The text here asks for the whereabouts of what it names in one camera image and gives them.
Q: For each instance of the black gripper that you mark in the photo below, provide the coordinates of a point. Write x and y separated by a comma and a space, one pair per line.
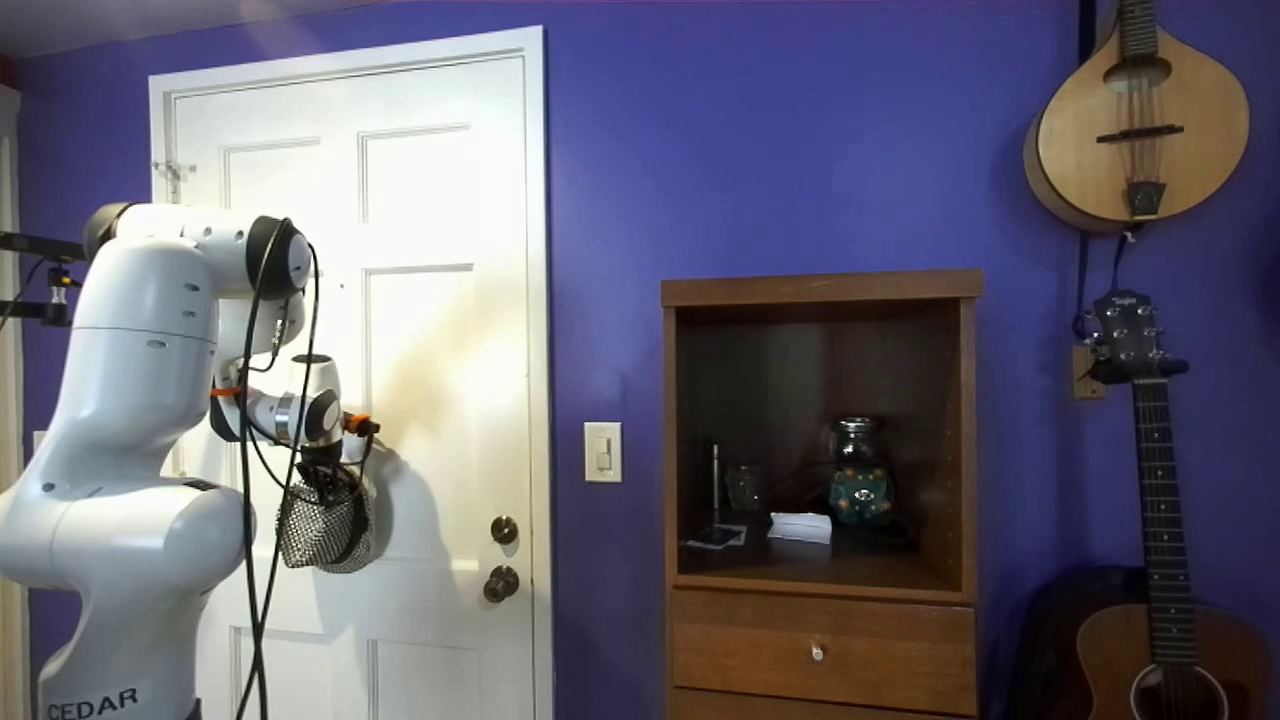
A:
320, 468

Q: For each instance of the black white checkered hat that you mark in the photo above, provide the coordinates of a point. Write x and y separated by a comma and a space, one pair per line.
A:
376, 513

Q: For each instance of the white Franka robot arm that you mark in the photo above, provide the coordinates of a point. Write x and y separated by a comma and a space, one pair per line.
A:
105, 403

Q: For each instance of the dark round door knob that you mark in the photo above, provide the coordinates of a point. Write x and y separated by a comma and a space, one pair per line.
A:
503, 586

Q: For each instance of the white panelled door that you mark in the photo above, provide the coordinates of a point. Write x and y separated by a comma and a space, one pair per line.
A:
425, 202

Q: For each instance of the metal door hook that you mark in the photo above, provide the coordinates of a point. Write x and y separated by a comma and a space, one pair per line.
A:
172, 168

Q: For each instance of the dark deadbolt lock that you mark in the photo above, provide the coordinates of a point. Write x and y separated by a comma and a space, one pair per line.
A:
503, 531

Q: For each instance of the black tripod stand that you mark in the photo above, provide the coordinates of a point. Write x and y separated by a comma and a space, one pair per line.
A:
34, 250

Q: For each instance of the small metal stand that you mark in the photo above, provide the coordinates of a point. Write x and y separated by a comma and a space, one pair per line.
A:
713, 531

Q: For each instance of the dark drinking glass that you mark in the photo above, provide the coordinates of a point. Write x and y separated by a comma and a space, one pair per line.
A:
745, 502

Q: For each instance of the white folded object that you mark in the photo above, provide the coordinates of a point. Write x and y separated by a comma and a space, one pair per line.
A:
802, 526

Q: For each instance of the brown wooden cabinet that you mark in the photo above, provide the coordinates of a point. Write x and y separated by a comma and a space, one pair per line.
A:
823, 624

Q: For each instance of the round drawer knob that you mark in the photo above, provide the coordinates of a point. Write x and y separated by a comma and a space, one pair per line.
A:
818, 653

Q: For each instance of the dark patterned vase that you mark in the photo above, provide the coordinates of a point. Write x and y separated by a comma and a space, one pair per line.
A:
863, 485

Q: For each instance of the tan guitar tag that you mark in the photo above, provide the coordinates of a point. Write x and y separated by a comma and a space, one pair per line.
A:
1086, 374

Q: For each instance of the acoustic guitar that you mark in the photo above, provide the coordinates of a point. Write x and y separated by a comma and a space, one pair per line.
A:
1167, 532

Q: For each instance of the wooden mandolin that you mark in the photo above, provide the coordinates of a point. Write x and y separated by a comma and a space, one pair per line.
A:
1141, 133

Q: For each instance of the white light switch plate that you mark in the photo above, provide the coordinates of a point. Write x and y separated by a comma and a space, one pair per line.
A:
600, 452

